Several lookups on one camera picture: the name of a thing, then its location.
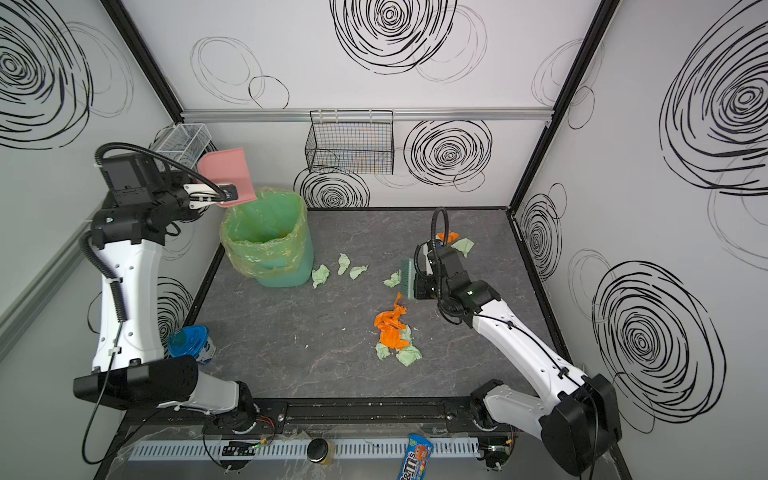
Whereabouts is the green hand brush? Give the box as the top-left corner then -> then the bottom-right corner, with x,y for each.
400,258 -> 416,299

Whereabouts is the green crumpled paper scrap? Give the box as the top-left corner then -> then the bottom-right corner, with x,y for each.
337,253 -> 351,276

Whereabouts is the orange paper scrap centre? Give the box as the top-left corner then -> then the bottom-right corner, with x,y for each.
374,294 -> 411,350

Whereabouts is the white slotted cable duct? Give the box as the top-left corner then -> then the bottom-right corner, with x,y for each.
128,437 -> 481,462

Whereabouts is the orange paper scrap far corner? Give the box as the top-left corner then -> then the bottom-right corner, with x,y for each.
436,231 -> 460,244

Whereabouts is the small dark lid jar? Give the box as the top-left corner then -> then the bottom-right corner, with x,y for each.
306,438 -> 333,464

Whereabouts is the green bin with plastic liner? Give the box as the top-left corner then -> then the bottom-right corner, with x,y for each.
219,188 -> 314,288

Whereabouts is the clear plastic wall shelf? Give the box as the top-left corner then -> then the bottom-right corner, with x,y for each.
149,123 -> 212,170

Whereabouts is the blue cup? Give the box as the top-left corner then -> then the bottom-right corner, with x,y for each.
168,325 -> 216,364

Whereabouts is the pink plastic dustpan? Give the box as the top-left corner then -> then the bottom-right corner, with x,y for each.
197,148 -> 257,208

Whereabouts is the candy bag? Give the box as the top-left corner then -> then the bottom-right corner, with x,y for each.
397,434 -> 434,480

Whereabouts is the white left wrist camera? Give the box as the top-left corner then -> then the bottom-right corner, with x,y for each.
183,183 -> 239,210

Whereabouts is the green paper scrap front right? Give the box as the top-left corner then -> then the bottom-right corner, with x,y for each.
396,344 -> 423,367

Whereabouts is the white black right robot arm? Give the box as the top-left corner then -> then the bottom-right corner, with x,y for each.
406,240 -> 622,476

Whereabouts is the green paper scrap far right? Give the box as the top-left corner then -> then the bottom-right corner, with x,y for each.
450,238 -> 475,258

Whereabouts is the green paper scrap front left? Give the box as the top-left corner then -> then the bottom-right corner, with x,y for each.
375,343 -> 391,360

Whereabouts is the large green paper scrap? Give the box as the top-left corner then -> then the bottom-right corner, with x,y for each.
311,264 -> 330,289

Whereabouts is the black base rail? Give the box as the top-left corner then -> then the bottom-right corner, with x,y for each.
125,394 -> 601,434

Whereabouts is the black wire wall basket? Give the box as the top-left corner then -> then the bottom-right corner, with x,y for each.
304,109 -> 395,175

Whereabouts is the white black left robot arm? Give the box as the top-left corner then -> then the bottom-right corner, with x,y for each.
73,142 -> 258,434

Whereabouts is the green paper scrap centre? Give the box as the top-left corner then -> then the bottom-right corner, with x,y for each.
383,270 -> 402,288

